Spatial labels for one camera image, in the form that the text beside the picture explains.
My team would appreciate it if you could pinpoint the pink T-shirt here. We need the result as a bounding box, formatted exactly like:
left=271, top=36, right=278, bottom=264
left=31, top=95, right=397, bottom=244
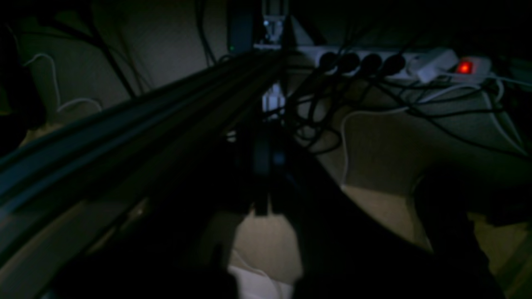
left=228, top=266, right=294, bottom=299

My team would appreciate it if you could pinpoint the white power strip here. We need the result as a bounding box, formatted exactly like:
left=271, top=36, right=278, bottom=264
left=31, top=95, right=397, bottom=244
left=295, top=46, right=493, bottom=83

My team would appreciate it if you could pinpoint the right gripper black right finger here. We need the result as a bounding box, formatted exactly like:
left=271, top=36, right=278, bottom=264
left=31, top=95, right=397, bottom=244
left=287, top=159, right=503, bottom=299

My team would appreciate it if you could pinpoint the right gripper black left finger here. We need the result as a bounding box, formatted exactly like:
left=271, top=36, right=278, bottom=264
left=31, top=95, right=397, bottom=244
left=50, top=184, right=250, bottom=299

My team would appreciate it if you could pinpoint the black aluminium frame rail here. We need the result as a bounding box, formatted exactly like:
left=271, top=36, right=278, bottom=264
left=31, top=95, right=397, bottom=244
left=1, top=51, right=285, bottom=221

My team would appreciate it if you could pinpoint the white cable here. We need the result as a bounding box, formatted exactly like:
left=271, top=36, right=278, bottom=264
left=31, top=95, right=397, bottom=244
left=340, top=81, right=499, bottom=183

